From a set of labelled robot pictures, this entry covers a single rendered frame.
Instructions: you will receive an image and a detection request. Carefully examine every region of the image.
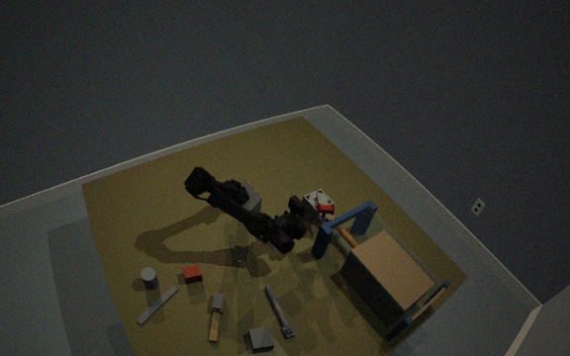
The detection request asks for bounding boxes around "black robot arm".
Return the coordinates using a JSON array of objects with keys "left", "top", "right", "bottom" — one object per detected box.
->
[{"left": 184, "top": 166, "right": 308, "bottom": 254}]

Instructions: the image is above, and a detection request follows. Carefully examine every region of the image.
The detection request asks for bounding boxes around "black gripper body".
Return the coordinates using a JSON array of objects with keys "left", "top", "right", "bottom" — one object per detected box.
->
[{"left": 274, "top": 196, "right": 306, "bottom": 240}]

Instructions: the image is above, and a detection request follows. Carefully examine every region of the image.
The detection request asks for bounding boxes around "grey flat bar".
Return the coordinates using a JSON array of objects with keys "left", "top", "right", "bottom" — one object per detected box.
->
[{"left": 136, "top": 285, "right": 178, "bottom": 325}]

